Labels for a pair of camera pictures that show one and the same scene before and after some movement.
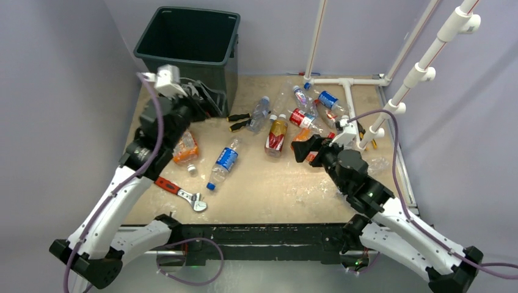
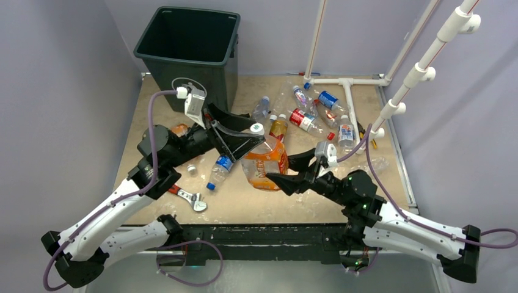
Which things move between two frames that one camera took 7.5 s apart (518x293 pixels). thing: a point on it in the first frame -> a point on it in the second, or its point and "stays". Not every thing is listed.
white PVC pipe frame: x=465 y=19 stays
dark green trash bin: x=202 y=44 stays
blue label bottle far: x=330 y=100 stays
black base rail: x=264 y=242 stays
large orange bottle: x=302 y=134 -> x=262 y=162
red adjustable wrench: x=194 y=199 stays
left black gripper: x=196 y=103 -> x=236 y=143
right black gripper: x=316 y=143 -> x=299 y=162
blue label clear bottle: x=224 y=163 stays
